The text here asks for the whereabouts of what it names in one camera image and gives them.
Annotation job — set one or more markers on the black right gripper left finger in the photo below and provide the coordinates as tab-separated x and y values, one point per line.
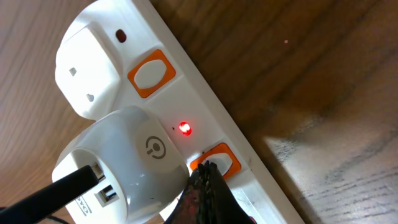
191	208

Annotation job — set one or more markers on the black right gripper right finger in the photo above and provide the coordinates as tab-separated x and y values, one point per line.
222	206

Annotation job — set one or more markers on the white USB charger adapter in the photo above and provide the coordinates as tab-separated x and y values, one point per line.
139	168

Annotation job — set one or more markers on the white power strip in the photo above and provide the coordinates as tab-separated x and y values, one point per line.
159	77

